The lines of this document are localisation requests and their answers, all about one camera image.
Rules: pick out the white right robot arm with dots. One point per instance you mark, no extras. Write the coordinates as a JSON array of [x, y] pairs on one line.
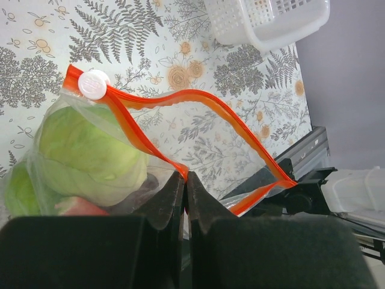
[[348, 191]]

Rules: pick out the clear orange zip top bag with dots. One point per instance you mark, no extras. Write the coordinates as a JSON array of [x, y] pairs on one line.
[[184, 131]]

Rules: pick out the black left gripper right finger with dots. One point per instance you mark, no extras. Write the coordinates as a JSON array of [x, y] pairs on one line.
[[204, 213]]

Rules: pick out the fake green cabbage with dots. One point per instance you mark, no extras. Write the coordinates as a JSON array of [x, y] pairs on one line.
[[76, 158]]

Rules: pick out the fake green lime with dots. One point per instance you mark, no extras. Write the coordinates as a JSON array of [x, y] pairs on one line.
[[19, 194]]

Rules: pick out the fake watermelon slice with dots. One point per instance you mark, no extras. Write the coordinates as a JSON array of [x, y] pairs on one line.
[[77, 206]]

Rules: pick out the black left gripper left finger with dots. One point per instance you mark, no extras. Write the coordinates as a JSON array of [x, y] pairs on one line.
[[162, 249]]

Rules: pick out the white plastic mesh basket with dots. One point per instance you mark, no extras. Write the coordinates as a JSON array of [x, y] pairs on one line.
[[267, 25]]

